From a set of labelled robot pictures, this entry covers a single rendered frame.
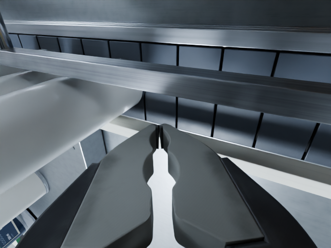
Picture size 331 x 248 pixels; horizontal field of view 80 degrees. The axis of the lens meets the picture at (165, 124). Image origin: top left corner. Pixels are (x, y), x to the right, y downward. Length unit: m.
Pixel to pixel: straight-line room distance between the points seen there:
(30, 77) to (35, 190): 0.37
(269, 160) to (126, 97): 0.13
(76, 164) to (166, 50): 0.27
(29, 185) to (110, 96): 0.39
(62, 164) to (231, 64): 0.35
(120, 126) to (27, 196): 0.37
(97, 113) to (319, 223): 0.29
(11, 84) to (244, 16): 0.21
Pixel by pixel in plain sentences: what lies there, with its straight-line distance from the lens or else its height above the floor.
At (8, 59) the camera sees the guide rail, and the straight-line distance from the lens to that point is 0.20.
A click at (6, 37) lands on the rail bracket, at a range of 0.21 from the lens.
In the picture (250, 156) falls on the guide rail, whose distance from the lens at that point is 0.17.
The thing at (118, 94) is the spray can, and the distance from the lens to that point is 0.18.
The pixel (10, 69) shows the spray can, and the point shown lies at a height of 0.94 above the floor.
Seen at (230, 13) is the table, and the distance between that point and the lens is 0.22.
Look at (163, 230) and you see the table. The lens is 0.47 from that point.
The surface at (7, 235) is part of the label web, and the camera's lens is 0.91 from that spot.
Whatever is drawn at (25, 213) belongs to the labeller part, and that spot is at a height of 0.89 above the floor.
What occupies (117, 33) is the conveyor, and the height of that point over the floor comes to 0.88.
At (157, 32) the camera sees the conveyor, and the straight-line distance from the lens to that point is 0.19.
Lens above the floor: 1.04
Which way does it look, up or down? 50 degrees down
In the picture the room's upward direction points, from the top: 135 degrees counter-clockwise
